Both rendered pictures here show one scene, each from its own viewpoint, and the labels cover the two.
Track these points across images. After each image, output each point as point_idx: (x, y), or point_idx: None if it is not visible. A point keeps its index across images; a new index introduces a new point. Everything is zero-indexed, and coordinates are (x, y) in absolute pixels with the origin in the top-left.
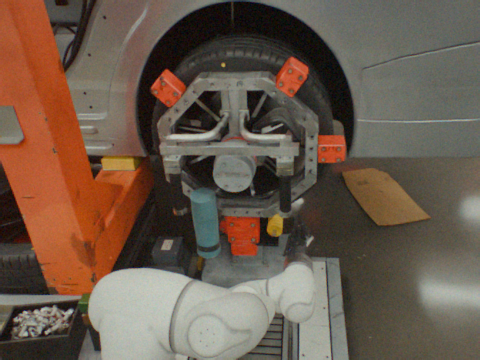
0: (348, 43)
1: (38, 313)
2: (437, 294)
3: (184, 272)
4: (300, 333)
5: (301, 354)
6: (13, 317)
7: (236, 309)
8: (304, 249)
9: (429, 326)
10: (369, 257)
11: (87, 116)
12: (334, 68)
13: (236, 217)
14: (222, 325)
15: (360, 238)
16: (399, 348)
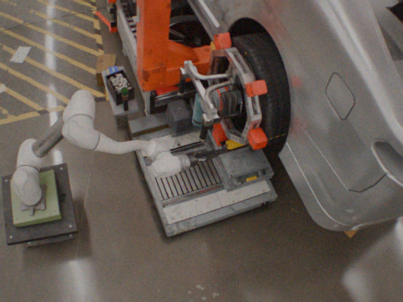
0: (296, 103)
1: (121, 79)
2: (284, 257)
3: None
4: (210, 194)
5: (196, 199)
6: (119, 72)
7: (76, 132)
8: (193, 159)
9: (257, 257)
10: (295, 214)
11: (215, 20)
12: None
13: None
14: (67, 131)
15: None
16: (233, 246)
